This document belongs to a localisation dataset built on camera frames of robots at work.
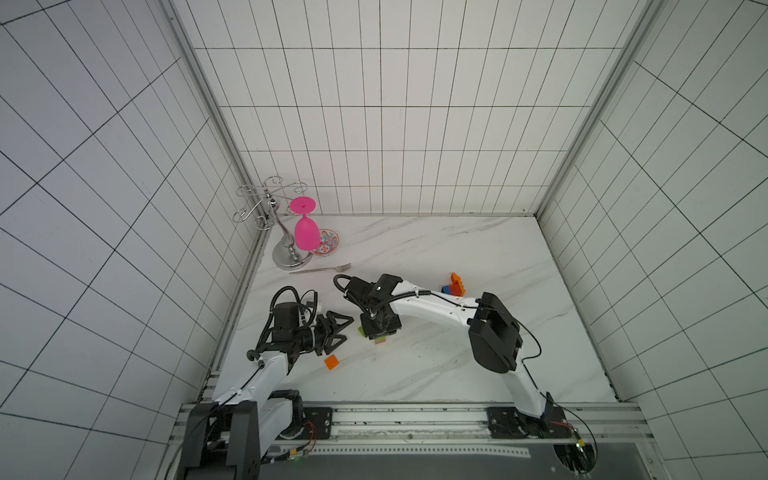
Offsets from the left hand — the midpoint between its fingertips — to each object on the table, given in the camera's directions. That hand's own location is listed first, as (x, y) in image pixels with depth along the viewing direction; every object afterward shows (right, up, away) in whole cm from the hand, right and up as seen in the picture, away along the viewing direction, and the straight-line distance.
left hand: (348, 330), depth 82 cm
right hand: (+7, -1, +4) cm, 8 cm away
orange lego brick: (+34, +12, +16) cm, 40 cm away
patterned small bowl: (-11, +25, +27) cm, 38 cm away
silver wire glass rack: (-24, +37, +3) cm, 44 cm away
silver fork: (-5, +15, +21) cm, 27 cm away
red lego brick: (+33, +9, +12) cm, 37 cm away
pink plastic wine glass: (-14, +27, +8) cm, 31 cm away
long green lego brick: (+4, +2, -6) cm, 8 cm away
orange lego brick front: (-5, -9, 0) cm, 11 cm away
